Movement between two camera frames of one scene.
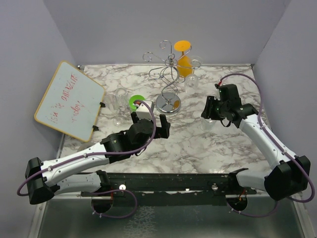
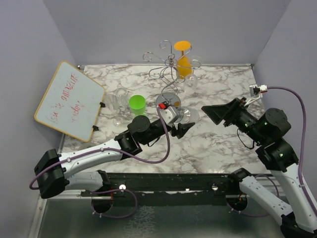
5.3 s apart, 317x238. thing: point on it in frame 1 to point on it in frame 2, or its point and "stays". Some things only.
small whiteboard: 72,102 stays
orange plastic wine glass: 184,65 stays
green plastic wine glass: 133,98 stays
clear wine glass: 207,126 to 186,115
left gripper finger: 164,131 to 183,129
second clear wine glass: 111,102 stays
